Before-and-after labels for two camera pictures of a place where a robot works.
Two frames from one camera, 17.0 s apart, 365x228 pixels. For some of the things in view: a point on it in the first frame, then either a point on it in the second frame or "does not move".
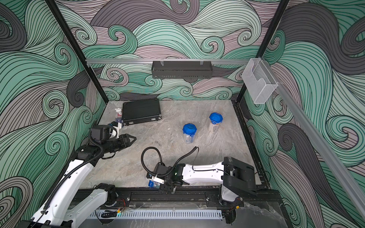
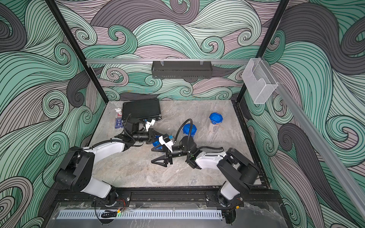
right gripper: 166,189 → 165,159
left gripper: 125,141 → 151,135
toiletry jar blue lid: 153,184 → 156,142
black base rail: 191,197 does not move
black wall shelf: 181,69 does not move
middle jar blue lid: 189,129 does not move
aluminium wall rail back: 170,60 does not move
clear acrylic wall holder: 259,81 does not move
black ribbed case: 140,111 does not move
